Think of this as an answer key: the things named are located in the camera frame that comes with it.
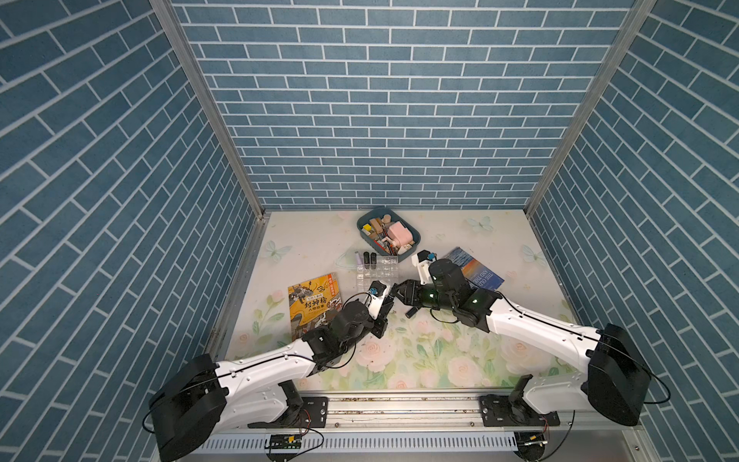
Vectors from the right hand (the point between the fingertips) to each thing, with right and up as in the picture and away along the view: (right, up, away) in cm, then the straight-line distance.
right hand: (397, 291), depth 78 cm
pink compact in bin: (+3, +16, +27) cm, 31 cm away
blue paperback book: (+29, +2, +24) cm, 38 cm away
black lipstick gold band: (-10, +8, +18) cm, 22 cm away
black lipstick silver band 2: (+5, -9, +13) cm, 17 cm away
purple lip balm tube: (-12, +8, +18) cm, 23 cm away
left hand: (0, -4, 0) cm, 4 cm away
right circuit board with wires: (+33, -37, -7) cm, 50 cm away
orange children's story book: (-27, -7, +15) cm, 32 cm away
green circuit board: (-28, -37, -6) cm, 47 cm away
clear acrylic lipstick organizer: (-8, +4, +21) cm, 23 cm away
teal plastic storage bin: (-2, +16, +30) cm, 34 cm away
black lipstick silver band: (-7, +7, +19) cm, 21 cm away
